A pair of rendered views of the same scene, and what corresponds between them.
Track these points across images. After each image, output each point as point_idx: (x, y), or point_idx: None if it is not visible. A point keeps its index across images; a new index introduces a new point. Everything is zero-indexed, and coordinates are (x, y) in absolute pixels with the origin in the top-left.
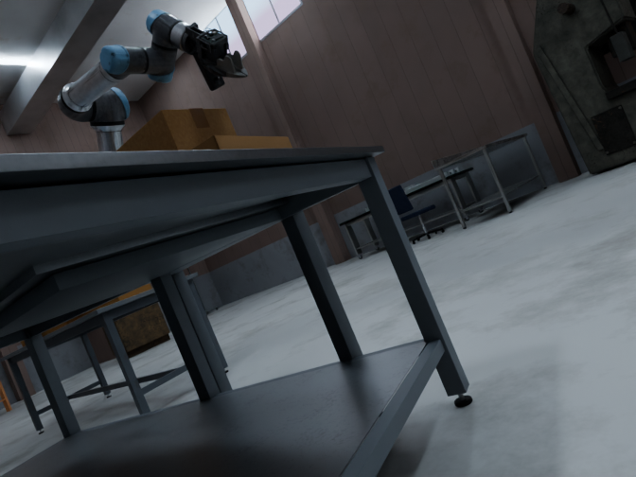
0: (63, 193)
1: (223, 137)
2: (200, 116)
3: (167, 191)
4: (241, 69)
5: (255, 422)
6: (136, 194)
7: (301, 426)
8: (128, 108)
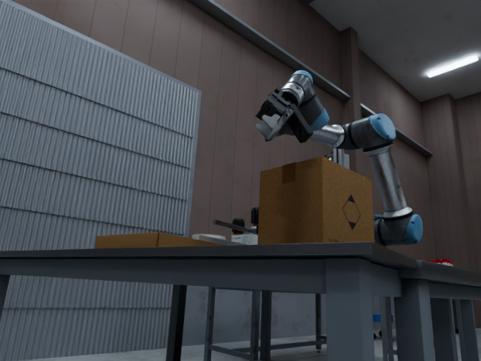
0: (41, 261)
1: (101, 237)
2: (289, 172)
3: (66, 266)
4: (270, 132)
5: None
6: (56, 266)
7: None
8: (381, 132)
